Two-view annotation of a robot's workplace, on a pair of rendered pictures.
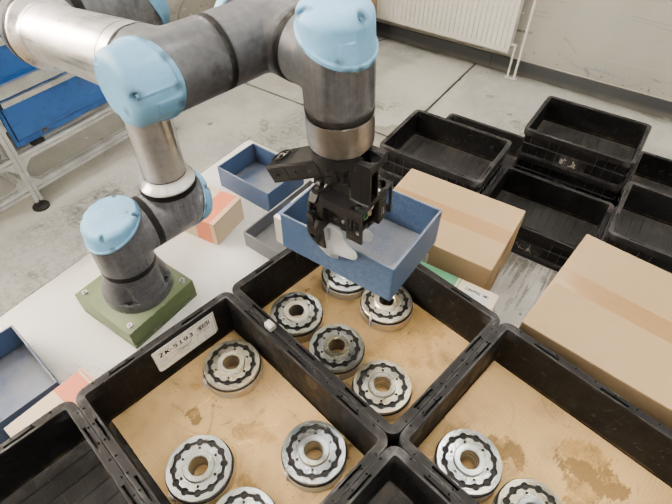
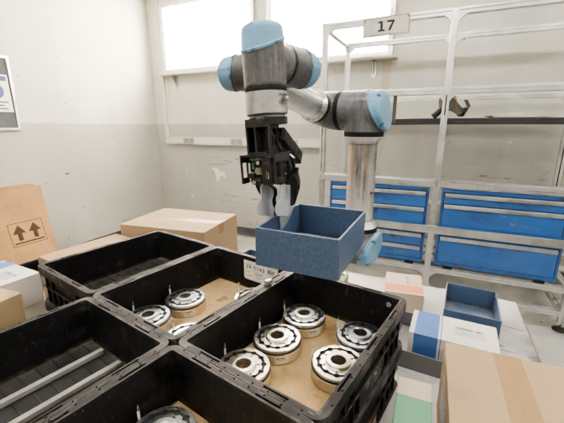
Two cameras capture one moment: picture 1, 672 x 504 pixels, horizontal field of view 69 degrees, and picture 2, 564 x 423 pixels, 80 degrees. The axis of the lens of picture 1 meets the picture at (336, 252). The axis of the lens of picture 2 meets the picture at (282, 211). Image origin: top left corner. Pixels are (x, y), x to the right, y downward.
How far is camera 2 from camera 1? 0.82 m
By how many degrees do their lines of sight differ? 73
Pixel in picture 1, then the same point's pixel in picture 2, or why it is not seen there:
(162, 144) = (352, 193)
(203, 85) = (237, 72)
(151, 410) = (226, 286)
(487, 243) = not seen: outside the picture
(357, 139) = (248, 101)
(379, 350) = (289, 374)
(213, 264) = not seen: hidden behind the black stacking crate
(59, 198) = not seen: hidden behind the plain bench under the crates
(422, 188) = (545, 383)
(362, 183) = (248, 135)
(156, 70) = (226, 61)
